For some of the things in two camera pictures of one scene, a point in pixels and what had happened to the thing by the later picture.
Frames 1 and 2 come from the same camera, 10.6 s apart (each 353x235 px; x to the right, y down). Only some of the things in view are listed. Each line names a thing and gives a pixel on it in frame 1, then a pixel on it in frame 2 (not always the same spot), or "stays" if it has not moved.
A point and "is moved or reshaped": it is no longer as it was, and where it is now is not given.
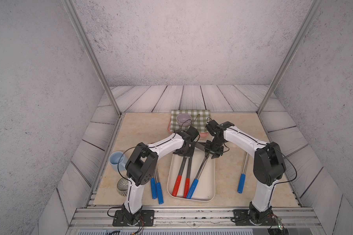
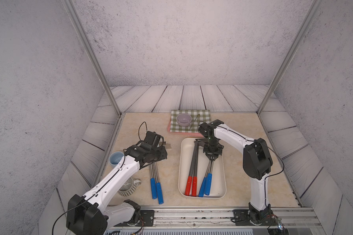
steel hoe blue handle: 192,187 -> 201,192
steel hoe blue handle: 159,187 stays
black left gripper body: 188,152 -> 158,154
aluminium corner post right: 309,17 stays
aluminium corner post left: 73,14 stays
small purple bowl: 182,117 stays
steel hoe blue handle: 242,177 -> 208,183
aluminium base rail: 102,218 stays
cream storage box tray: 205,189 is moved or reshaped
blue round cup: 113,159 stays
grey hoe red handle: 179,178 -> 189,183
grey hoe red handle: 187,183 -> 194,181
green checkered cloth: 199,119 stays
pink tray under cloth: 200,134 stays
